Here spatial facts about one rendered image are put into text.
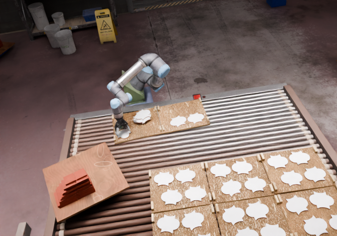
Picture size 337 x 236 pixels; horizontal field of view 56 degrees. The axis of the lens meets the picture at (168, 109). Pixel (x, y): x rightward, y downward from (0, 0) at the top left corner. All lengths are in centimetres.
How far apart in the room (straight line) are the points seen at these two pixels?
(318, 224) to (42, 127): 360
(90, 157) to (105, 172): 20
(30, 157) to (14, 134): 58
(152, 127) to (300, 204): 128
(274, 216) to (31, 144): 322
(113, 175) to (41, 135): 235
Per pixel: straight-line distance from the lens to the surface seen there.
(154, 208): 222
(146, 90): 326
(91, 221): 230
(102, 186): 229
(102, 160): 244
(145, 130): 272
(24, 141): 458
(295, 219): 221
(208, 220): 215
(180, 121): 273
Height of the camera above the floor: 280
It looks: 40 degrees down
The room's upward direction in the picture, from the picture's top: 8 degrees counter-clockwise
